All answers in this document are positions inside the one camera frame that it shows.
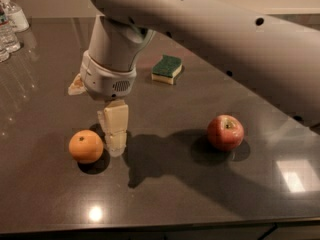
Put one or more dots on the orange fruit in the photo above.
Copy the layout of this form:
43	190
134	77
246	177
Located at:
86	147

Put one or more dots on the green and yellow sponge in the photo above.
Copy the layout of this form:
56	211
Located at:
167	69

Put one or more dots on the clear plastic water bottle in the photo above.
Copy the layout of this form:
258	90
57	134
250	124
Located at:
7	35

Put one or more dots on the white sanitizer pump bottle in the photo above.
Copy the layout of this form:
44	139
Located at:
15	15

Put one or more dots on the red apple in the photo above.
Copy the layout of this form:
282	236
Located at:
225	133

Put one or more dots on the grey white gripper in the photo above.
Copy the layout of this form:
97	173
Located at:
106	80

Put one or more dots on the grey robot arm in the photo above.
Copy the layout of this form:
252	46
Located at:
277	59

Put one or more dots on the clear bottle at edge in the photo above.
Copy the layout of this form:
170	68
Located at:
4	55

